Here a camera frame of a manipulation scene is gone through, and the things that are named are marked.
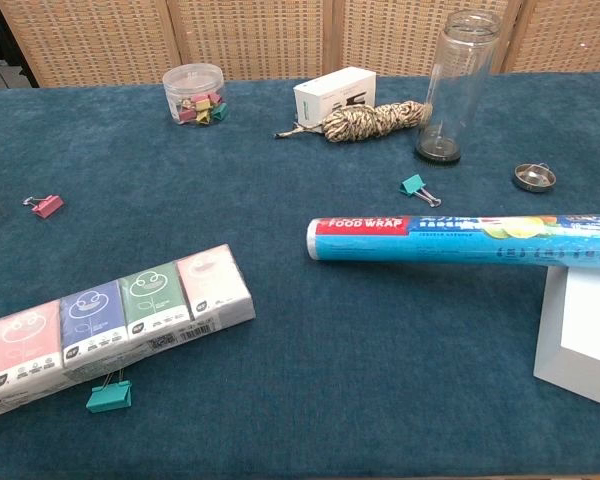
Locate beige black rope bundle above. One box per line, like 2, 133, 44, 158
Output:
274, 99, 434, 144

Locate tall clear glass bottle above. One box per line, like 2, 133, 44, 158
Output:
413, 7, 504, 167

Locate large teal binder clip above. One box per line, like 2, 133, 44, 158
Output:
85, 368, 133, 414

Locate clear plastic round jar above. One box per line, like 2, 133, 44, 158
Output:
161, 62, 227, 128

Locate wicker screen panel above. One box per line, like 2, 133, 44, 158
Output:
500, 0, 600, 75
165, 0, 337, 82
323, 0, 525, 77
0, 0, 182, 89

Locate blue tablecloth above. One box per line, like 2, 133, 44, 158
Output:
0, 71, 600, 480

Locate large white box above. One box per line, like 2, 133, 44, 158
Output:
532, 267, 600, 413

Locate multicolour tissue pack bundle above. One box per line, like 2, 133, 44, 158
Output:
0, 243, 257, 422

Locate small white cardboard box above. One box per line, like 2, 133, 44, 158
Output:
292, 66, 378, 134

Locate blue food wrap roll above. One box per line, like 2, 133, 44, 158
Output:
306, 213, 600, 271

